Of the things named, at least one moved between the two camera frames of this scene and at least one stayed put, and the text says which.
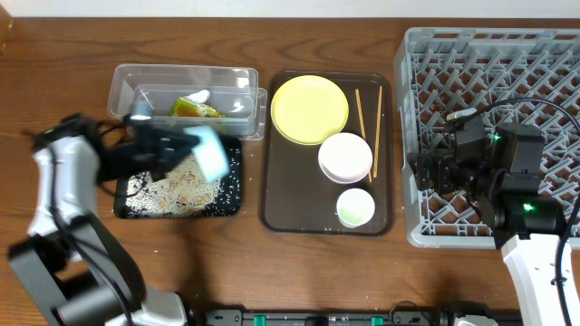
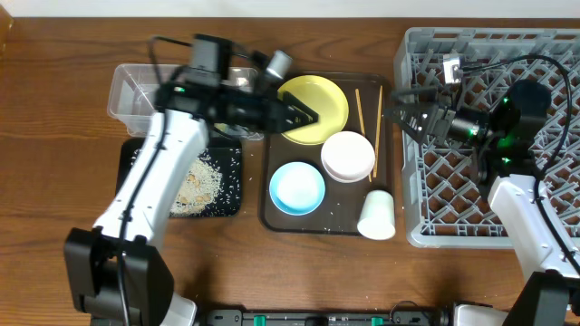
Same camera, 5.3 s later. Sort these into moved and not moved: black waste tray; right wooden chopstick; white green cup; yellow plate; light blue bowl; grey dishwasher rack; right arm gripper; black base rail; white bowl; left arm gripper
Moved: left arm gripper; light blue bowl; right arm gripper; white green cup
Not moved: black base rail; black waste tray; right wooden chopstick; white bowl; grey dishwasher rack; yellow plate
